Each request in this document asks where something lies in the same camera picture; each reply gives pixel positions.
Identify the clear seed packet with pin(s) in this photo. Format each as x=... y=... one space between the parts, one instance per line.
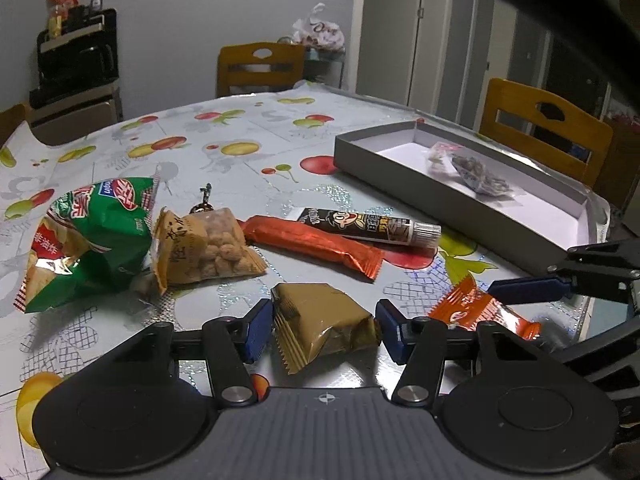
x=480 y=177

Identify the long orange snack bar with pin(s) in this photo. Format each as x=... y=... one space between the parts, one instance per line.
x=310 y=240

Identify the grey side cabinet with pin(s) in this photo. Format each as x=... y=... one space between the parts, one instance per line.
x=325 y=67

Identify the brown snack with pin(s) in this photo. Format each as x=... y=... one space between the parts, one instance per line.
x=325 y=325

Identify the white door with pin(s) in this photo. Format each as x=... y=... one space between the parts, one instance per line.
x=425 y=35

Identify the black cartoon snack tube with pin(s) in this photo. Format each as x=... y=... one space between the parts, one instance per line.
x=370 y=227

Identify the small orange snack packet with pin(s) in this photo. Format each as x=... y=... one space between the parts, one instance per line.
x=465 y=307

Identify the green chip bag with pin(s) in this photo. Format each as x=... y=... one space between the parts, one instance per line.
x=105 y=240

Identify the wooden chair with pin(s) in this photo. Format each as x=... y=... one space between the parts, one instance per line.
x=510 y=105
x=235 y=60
x=10 y=122

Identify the small pink candy packet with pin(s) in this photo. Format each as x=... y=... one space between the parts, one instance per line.
x=442 y=152

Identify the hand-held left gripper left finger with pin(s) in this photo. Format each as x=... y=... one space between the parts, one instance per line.
x=257 y=327

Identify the white plastic bag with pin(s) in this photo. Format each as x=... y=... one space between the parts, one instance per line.
x=320 y=32

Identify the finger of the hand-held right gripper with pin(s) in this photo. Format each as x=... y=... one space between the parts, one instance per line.
x=600 y=365
x=530 y=287

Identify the black storage cart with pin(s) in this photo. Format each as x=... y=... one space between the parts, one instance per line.
x=75 y=60

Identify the fruit print tablecloth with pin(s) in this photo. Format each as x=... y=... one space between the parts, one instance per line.
x=280 y=125

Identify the grey shallow box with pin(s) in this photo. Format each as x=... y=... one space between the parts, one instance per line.
x=380 y=160

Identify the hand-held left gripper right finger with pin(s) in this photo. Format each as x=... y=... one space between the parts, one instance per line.
x=387 y=327

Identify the clear orange peanut bag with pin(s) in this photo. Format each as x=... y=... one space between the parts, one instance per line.
x=215 y=250

